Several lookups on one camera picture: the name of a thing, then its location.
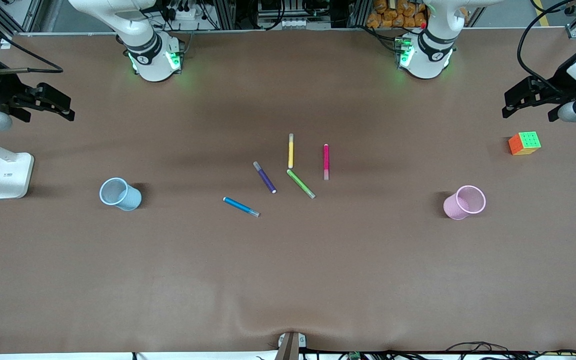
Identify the white terminal block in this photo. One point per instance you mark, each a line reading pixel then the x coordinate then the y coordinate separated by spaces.
pixel 303 23

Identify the brown table mat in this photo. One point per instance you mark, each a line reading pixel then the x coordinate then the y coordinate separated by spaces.
pixel 288 275

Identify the pink marker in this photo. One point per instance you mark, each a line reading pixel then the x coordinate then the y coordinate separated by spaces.
pixel 326 160

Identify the light blue mesh cup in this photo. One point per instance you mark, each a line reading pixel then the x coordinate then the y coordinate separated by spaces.
pixel 128 200

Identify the yellow marker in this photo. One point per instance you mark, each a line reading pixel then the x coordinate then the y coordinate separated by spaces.
pixel 291 152

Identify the colourful puzzle cube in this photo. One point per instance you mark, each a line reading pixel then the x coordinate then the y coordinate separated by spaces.
pixel 524 144

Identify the white power strip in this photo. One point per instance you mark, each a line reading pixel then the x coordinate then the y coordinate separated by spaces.
pixel 185 14

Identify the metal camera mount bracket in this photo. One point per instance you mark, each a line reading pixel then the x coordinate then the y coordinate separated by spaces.
pixel 289 347

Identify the orange snack bags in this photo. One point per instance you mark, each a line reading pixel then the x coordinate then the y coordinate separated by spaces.
pixel 393 15

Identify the green marker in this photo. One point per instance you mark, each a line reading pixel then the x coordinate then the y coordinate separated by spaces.
pixel 300 183

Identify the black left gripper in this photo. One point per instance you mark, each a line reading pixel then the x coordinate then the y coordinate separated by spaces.
pixel 558 83

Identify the blue marker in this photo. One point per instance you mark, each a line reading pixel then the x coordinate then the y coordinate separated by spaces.
pixel 240 206

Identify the purple marker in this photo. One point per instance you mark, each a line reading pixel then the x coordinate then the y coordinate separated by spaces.
pixel 265 178

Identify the pink mesh cup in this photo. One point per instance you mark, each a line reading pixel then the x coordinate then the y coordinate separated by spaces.
pixel 453 207

